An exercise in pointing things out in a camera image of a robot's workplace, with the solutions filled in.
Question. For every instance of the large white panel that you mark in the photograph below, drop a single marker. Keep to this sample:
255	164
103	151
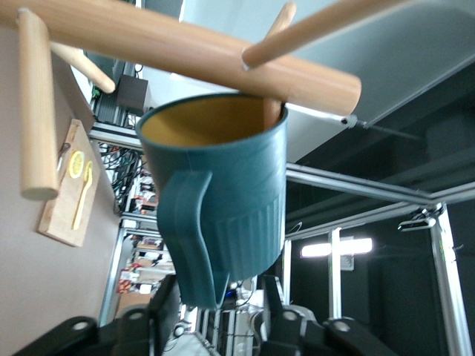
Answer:
389	66

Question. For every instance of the bright rectangular light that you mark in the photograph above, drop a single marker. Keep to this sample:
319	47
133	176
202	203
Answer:
356	246

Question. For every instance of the yellow plastic fork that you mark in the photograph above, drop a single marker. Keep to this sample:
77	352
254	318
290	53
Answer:
82	200

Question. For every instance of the cluttered metal shelf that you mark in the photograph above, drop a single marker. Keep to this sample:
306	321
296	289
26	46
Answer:
144	256

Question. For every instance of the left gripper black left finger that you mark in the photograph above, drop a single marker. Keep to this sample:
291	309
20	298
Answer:
156	326

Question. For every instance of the teal cup yellow inside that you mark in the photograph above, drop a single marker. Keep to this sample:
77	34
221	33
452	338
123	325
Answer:
237	178

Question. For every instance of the dark box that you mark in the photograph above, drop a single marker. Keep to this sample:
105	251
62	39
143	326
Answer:
131	92

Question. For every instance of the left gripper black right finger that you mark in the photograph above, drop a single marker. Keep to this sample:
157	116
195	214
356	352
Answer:
282	326

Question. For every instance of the aluminium frame beams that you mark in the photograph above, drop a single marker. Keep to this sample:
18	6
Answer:
371	187

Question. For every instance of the wooden cup rack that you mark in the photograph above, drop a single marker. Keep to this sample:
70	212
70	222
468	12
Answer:
167	41

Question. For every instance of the bamboo cutting board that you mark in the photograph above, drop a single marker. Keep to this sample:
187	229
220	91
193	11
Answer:
59	219

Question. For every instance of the brown table cover sheet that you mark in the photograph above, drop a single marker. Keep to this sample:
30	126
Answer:
22	278

